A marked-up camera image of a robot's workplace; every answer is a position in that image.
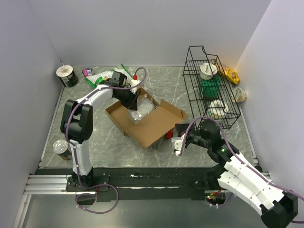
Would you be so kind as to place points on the white yogurt cup in rack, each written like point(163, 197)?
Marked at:
point(207, 71)

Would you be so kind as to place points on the black wire basket rack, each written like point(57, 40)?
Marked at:
point(197, 55)

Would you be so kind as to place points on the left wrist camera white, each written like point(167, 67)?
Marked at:
point(134, 83)

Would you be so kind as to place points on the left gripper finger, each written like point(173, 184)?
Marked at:
point(135, 98)
point(132, 106)

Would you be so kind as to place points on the white cup in rack front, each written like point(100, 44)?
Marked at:
point(217, 110)

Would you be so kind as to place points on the black can white lid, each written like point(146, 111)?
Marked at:
point(67, 76)

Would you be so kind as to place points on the brown cardboard express box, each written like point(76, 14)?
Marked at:
point(153, 126)

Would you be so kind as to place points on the yellow white yogurt cup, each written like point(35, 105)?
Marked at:
point(238, 95)

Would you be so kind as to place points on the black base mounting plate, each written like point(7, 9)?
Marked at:
point(135, 183)

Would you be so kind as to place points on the green lidded container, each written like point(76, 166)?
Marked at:
point(210, 88)

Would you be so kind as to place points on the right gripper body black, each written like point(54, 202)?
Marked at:
point(194, 137)

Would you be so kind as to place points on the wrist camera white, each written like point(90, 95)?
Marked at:
point(134, 83)
point(178, 144)

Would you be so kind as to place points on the green white chips bag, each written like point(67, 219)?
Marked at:
point(97, 78)

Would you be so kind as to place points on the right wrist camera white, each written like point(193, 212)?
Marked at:
point(178, 144)

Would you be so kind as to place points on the yellow chips bag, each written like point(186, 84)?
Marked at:
point(229, 74)

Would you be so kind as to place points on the purple small yogurt cup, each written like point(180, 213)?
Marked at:
point(88, 71)

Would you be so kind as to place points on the aluminium rail frame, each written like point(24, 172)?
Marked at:
point(46, 203)

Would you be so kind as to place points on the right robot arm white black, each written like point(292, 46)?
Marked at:
point(276, 206)

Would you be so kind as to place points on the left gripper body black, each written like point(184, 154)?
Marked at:
point(126, 97)

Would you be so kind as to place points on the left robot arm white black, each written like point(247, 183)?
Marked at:
point(77, 122)

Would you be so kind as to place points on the metal tin can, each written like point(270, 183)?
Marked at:
point(61, 148)

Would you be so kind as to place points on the clear plastic package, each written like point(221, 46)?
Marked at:
point(144, 107)

